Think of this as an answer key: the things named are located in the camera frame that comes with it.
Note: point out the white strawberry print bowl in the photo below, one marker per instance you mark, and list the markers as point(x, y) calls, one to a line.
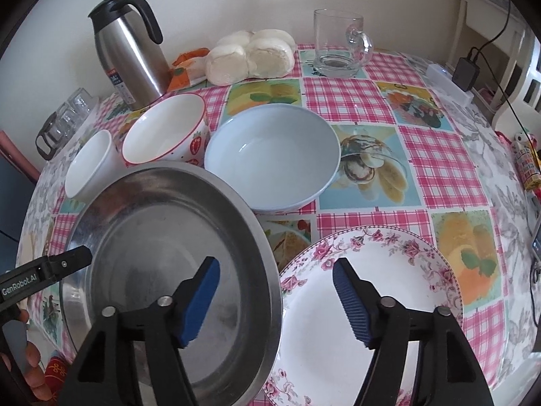
point(165, 131)

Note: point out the light blue bowl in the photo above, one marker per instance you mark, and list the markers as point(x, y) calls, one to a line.
point(274, 165)

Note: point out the grey flat device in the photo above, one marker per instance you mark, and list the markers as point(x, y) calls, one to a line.
point(536, 241)

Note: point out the small white bowl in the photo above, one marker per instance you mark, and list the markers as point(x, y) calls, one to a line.
point(91, 165)

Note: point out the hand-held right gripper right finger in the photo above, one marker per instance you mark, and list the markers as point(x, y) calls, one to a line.
point(351, 304)

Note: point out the pink checked fruit tablecloth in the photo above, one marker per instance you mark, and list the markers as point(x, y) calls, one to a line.
point(448, 177)

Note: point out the orange snack packet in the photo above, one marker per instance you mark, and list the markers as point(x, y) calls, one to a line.
point(186, 72)

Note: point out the stainless steel thermos jug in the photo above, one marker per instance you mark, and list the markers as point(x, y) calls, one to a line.
point(131, 55)

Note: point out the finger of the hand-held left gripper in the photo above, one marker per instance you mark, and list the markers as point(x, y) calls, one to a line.
point(67, 261)

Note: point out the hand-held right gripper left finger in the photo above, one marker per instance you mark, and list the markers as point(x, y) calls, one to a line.
point(202, 304)

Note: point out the white floral plate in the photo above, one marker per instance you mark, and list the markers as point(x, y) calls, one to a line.
point(393, 270)

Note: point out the white power strip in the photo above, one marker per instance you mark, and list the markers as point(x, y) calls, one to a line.
point(443, 78)

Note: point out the pack of white steamed buns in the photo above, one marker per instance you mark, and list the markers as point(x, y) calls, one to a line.
point(253, 57)

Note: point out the red patterned packet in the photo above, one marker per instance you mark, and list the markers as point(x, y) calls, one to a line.
point(55, 372)

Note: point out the person's left hand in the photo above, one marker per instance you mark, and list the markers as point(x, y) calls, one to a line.
point(33, 359)

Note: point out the black rack of small glasses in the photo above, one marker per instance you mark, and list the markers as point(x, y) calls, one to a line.
point(63, 122)

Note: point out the cream white shelf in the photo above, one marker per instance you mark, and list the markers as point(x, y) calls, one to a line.
point(520, 50)

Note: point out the black charger plug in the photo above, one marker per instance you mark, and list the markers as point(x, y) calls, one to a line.
point(465, 72)

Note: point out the clear glass mug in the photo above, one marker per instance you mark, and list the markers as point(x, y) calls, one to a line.
point(336, 63)

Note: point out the colourful patterned tube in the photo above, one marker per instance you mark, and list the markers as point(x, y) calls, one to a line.
point(526, 160)

